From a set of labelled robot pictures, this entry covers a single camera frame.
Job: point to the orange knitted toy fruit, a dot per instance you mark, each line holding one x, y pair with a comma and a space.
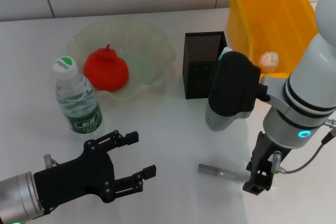
105, 69

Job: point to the green white utility knife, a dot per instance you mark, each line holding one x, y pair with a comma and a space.
227, 50

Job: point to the white paper ball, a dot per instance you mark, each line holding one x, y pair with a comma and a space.
269, 60

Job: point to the clear pen grey cap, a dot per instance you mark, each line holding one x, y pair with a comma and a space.
210, 169

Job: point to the right gripper silver plug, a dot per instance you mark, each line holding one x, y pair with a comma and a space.
277, 159

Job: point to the gripper silver plug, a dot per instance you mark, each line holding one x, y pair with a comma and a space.
48, 159
277, 159

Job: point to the water bottle green label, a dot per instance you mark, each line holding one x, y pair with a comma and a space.
84, 113

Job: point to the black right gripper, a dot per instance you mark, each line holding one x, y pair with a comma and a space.
266, 150

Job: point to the clear wavy fruit plate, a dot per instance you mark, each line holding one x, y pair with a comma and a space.
147, 51

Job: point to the yellow plastic storage bin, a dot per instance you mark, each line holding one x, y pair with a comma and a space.
275, 11

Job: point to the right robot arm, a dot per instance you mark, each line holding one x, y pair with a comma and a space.
309, 77

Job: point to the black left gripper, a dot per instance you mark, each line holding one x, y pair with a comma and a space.
73, 179

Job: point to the left gripper silver plug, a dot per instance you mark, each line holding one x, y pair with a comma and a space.
48, 159

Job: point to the black mesh pen holder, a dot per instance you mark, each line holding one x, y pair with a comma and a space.
197, 82

